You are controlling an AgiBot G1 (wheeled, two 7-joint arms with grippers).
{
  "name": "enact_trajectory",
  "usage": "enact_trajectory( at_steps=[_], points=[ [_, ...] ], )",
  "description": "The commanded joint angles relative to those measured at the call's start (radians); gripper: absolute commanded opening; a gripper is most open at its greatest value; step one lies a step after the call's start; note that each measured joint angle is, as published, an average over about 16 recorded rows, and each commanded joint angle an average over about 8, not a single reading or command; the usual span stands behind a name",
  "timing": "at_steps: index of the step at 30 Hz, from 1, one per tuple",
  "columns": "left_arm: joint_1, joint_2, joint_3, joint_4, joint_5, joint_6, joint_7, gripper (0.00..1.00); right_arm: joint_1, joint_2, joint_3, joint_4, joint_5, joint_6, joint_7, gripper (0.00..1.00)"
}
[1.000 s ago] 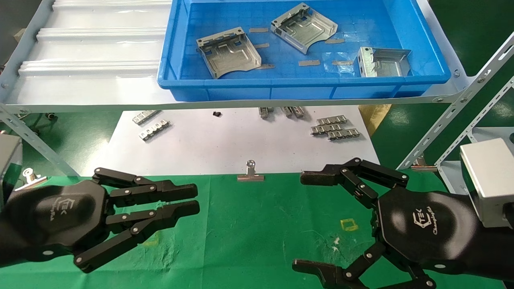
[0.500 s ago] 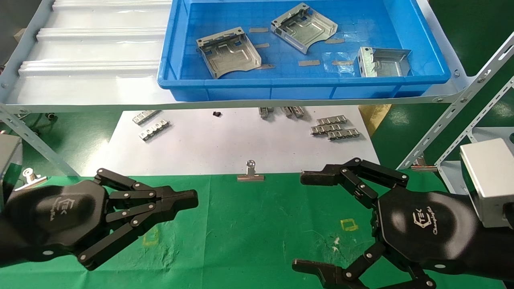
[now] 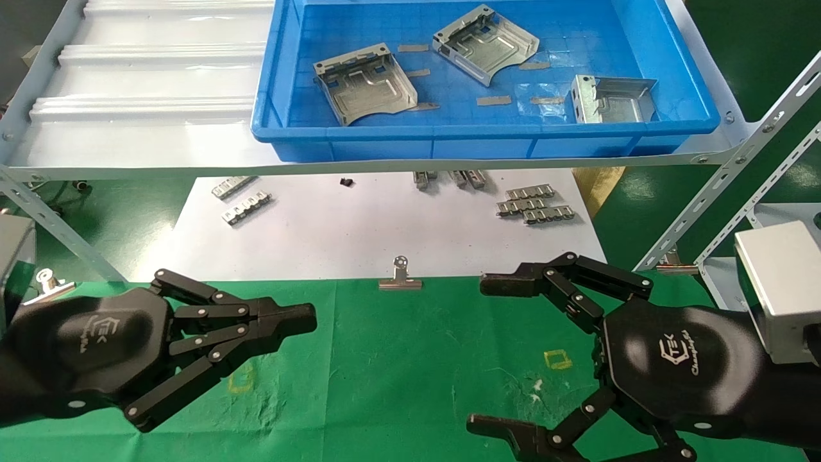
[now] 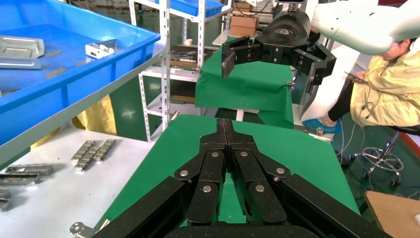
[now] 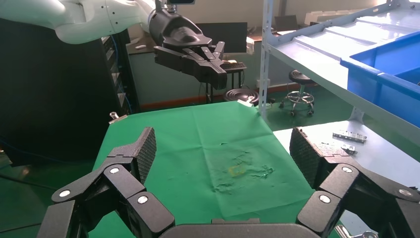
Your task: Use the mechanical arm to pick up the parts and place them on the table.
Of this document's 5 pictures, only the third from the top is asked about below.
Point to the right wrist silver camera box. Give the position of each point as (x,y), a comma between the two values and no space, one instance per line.
(779,282)

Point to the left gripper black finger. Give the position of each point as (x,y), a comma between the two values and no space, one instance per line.
(288,314)
(282,339)

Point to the grey tape strip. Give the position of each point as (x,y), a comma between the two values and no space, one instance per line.
(418,73)
(535,65)
(413,47)
(548,100)
(494,101)
(426,106)

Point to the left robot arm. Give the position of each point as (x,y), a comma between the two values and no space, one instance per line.
(6,398)

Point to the white low rack shelf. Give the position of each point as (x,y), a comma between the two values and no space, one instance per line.
(721,282)

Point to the stamped sheet metal bracket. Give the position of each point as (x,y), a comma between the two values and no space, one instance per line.
(619,102)
(369,86)
(487,48)

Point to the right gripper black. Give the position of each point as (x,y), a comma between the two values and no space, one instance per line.
(680,366)

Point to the perforated grey rack post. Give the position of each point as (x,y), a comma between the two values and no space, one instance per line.
(718,179)
(58,228)
(763,196)

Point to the small notched metal strip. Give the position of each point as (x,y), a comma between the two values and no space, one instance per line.
(476,179)
(459,178)
(549,215)
(521,206)
(232,187)
(422,179)
(247,208)
(530,192)

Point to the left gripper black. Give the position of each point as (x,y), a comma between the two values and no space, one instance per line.
(90,340)

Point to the left wrist grey camera box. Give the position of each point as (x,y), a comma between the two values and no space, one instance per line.
(13,256)

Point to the grey white rack shelf board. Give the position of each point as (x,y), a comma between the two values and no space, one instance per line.
(128,77)

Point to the black caster wheel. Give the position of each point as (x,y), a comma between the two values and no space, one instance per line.
(82,187)

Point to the large blue plastic bin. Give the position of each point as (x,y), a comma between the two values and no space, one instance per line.
(449,142)

